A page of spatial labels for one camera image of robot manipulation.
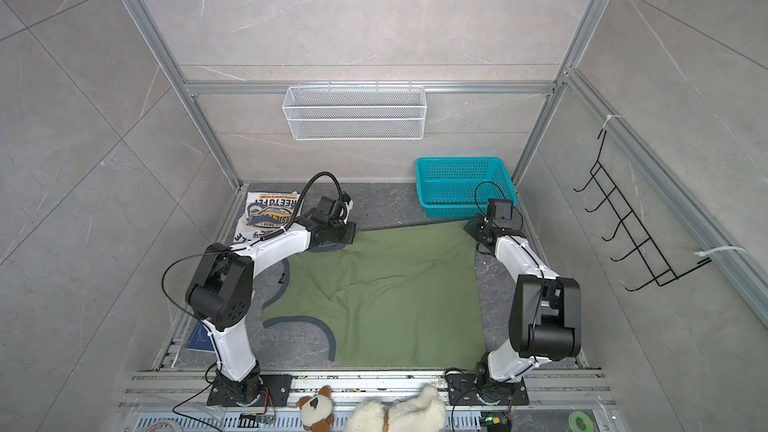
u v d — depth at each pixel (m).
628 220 0.68
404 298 0.89
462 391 0.73
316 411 0.69
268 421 0.69
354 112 1.00
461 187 1.18
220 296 0.49
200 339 0.81
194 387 0.76
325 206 0.75
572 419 0.70
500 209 0.71
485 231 0.70
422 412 0.62
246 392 0.65
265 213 1.06
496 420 0.70
